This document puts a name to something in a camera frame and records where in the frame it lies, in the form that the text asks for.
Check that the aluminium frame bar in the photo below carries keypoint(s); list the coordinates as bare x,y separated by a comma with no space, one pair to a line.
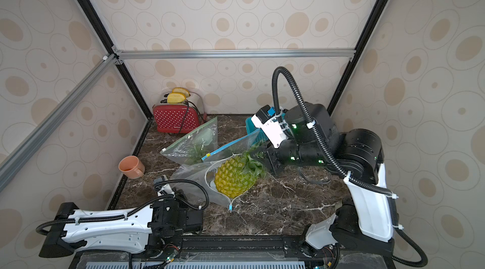
22,154
232,54

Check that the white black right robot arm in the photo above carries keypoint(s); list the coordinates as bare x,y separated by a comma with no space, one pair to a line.
303,134

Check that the clear zip bag green seal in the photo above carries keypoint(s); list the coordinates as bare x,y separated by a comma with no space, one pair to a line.
207,134

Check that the yellow toast slice front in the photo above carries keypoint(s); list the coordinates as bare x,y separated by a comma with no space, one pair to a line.
176,97

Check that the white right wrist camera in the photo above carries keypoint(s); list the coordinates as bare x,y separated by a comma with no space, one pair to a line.
271,124

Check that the aluminium frame bar left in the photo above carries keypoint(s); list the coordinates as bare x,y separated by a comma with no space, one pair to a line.
22,154

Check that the yellow toast slice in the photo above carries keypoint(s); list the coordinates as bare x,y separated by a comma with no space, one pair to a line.
181,90
176,97

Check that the clear zip bag white seal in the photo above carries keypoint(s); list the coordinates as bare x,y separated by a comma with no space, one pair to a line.
199,183

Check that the pineapple in green bag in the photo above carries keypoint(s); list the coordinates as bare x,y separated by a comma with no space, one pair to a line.
196,153

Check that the clear zip bag blue slider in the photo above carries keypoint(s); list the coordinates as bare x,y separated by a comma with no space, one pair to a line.
233,148

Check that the pink ceramic mug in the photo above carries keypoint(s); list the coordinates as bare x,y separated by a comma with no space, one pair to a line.
132,167

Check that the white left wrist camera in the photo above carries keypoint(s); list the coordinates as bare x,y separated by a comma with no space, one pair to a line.
162,187

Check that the yellow toast slice back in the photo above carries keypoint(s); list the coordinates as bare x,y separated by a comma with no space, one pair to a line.
181,90

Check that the aluminium frame bar back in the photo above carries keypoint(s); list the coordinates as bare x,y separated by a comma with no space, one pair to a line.
232,54

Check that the red polka dot toaster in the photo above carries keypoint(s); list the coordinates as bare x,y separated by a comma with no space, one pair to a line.
179,118

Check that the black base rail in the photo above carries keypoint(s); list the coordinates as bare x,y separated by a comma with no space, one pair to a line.
234,252

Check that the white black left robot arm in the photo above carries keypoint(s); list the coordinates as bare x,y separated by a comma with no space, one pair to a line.
151,229

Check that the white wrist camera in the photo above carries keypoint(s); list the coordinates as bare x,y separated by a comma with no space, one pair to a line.
162,187
271,124

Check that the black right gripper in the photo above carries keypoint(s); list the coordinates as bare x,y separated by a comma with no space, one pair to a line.
273,161

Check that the yellow pineapple green crown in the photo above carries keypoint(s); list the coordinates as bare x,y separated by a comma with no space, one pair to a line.
239,173

